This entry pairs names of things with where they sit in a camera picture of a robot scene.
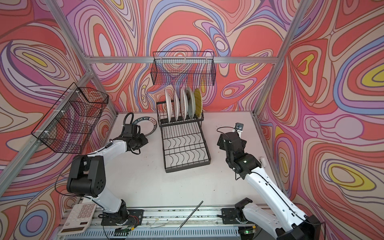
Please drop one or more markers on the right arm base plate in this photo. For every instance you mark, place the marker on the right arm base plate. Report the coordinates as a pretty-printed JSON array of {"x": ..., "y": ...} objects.
[{"x": 232, "y": 216}]

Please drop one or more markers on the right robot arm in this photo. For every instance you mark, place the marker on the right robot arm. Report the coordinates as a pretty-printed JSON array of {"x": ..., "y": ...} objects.
[{"x": 287, "y": 221}]

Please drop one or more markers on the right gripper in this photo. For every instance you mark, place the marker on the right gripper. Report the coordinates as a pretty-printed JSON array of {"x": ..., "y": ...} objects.
[{"x": 221, "y": 142}]

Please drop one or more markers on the white calculator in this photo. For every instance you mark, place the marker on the white calculator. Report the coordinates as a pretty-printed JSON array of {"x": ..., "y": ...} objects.
[{"x": 79, "y": 219}]

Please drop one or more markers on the back wall wire basket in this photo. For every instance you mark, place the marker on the back wall wire basket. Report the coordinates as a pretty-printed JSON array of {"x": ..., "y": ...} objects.
[{"x": 181, "y": 68}]

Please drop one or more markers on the small white table clip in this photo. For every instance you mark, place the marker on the small white table clip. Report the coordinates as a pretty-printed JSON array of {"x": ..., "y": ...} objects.
[{"x": 264, "y": 162}]

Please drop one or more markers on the left wall wire basket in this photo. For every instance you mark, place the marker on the left wall wire basket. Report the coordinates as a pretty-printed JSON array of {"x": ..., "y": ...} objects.
[{"x": 79, "y": 111}]

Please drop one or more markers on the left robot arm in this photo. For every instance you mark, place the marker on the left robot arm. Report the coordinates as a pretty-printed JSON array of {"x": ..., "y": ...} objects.
[{"x": 87, "y": 177}]

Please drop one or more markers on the metal rod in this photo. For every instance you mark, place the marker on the metal rod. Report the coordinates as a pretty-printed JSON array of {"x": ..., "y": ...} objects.
[{"x": 190, "y": 215}]

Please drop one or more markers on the black wire dish rack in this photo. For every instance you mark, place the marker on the black wire dish rack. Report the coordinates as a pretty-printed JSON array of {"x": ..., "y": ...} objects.
[{"x": 184, "y": 143}]

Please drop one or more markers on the wall wire basket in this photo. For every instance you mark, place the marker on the wall wire basket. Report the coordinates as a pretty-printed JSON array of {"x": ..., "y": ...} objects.
[
  {"x": 79, "y": 111},
  {"x": 181, "y": 68}
]

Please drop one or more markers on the white plate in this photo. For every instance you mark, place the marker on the white plate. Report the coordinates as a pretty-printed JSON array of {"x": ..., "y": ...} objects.
[{"x": 168, "y": 105}]

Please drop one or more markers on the pale green flower plate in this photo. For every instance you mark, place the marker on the pale green flower plate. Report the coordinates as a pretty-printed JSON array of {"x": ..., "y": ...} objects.
[{"x": 191, "y": 102}]

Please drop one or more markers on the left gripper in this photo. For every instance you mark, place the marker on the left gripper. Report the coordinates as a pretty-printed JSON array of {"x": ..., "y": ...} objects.
[{"x": 144, "y": 140}]

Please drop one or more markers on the yellow striped plate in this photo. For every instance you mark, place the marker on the yellow striped plate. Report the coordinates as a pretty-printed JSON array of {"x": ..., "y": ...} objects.
[{"x": 199, "y": 103}]

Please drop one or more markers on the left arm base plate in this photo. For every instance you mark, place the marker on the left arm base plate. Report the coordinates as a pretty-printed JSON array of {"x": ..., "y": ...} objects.
[{"x": 132, "y": 217}]

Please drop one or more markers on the black rimmed lettered plate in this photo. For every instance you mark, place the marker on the black rimmed lettered plate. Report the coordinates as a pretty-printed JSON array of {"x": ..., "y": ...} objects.
[{"x": 147, "y": 124}]

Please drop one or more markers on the orange sunburst plate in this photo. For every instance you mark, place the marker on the orange sunburst plate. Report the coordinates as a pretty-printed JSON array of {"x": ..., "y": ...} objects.
[
  {"x": 176, "y": 106},
  {"x": 184, "y": 104}
]

